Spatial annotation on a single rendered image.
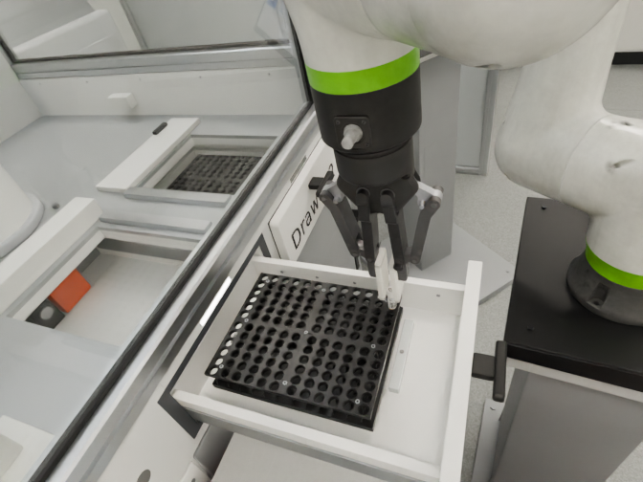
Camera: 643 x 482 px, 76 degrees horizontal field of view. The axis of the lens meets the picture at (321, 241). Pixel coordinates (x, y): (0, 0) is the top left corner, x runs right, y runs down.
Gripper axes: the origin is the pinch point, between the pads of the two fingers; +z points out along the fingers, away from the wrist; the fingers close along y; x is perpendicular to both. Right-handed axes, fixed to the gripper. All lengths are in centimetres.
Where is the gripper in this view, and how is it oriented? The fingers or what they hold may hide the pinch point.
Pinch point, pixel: (389, 274)
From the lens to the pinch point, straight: 52.5
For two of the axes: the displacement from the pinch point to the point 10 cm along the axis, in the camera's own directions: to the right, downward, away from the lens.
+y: 9.2, 1.0, -3.7
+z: 2.0, 7.1, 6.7
